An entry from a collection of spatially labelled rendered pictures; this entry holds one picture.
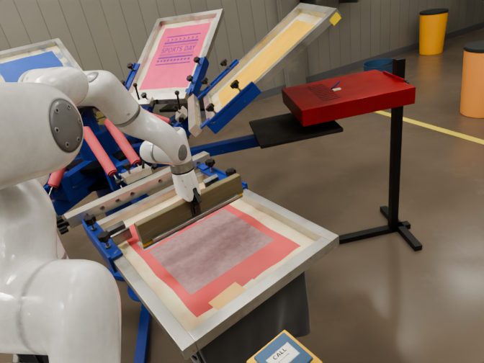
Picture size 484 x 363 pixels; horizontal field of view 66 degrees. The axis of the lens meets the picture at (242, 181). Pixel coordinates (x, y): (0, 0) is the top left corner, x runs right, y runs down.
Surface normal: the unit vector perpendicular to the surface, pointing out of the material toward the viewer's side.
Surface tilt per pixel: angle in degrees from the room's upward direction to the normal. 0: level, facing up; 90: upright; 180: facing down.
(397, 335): 0
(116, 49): 90
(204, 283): 0
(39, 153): 101
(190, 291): 0
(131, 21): 90
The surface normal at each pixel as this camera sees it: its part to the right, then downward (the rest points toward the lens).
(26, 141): 0.98, 0.00
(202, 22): -0.33, -0.46
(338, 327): -0.16, -0.86
